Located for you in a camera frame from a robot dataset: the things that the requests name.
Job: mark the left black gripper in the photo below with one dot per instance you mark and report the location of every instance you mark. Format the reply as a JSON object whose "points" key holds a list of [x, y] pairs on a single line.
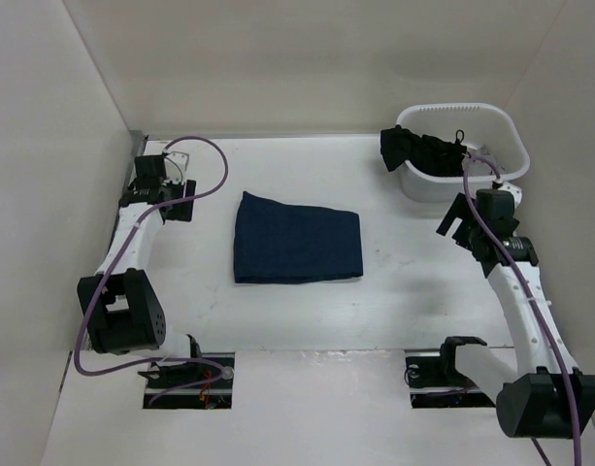
{"points": [[181, 212]]}

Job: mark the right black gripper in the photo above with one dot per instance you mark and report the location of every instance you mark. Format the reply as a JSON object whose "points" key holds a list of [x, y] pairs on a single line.
{"points": [[459, 211]]}

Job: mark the dark blue denim trousers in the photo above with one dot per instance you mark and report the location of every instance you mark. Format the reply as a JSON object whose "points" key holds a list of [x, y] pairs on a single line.
{"points": [[276, 243]]}

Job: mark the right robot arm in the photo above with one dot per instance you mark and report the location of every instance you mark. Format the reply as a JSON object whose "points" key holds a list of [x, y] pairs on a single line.
{"points": [[546, 395]]}

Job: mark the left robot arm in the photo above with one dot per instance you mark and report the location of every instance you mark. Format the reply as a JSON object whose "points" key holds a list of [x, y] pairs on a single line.
{"points": [[128, 317]]}

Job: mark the grey white garment in basket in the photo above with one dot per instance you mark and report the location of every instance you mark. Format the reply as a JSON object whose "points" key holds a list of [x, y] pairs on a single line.
{"points": [[482, 162]]}

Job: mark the black garment in basket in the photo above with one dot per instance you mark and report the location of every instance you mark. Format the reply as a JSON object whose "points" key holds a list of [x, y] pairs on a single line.
{"points": [[429, 155]]}

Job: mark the white plastic laundry basket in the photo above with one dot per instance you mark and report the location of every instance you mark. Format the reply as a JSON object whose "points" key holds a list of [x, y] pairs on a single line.
{"points": [[482, 128]]}

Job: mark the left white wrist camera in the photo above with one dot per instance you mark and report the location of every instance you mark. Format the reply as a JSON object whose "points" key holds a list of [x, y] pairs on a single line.
{"points": [[176, 163]]}

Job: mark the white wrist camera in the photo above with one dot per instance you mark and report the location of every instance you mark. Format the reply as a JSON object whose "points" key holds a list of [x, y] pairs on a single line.
{"points": [[514, 190], [176, 163]]}

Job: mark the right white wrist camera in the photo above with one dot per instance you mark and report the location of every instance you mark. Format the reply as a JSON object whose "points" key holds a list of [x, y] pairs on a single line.
{"points": [[514, 190]]}

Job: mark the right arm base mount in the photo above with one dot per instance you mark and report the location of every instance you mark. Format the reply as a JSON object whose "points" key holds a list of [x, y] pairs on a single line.
{"points": [[433, 381]]}

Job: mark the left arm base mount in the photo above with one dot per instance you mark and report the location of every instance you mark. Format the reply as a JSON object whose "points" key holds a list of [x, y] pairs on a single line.
{"points": [[190, 386]]}

